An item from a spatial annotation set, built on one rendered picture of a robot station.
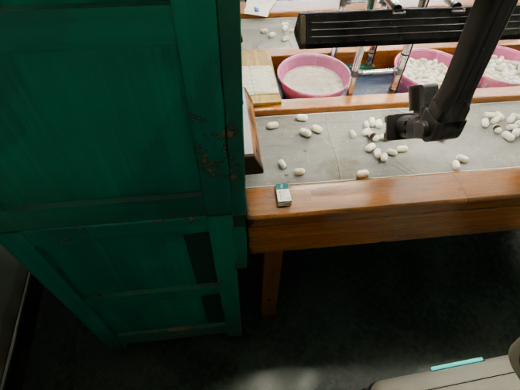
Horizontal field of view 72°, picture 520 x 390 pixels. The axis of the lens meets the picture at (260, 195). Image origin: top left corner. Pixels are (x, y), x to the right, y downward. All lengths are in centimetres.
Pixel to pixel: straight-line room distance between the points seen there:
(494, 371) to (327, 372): 55
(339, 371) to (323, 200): 81
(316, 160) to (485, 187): 46
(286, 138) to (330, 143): 13
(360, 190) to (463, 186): 28
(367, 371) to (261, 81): 115
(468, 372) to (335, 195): 74
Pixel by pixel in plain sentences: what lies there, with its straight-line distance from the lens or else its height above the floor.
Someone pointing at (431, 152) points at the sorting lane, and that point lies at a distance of 121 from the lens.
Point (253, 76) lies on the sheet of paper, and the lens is 133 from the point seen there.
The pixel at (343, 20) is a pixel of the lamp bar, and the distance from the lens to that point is 97.
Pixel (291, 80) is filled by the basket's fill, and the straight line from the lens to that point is 140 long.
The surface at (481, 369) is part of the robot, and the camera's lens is 145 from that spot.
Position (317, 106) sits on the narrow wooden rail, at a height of 76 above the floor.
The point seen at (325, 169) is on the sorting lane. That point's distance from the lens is 106.
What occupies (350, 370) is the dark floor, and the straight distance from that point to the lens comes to 158.
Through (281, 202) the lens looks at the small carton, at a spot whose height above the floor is 78.
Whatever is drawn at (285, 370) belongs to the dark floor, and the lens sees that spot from 154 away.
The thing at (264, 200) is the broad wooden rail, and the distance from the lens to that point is 93.
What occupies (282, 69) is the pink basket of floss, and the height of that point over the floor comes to 75.
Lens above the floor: 150
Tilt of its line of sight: 51 degrees down
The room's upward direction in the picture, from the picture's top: 1 degrees clockwise
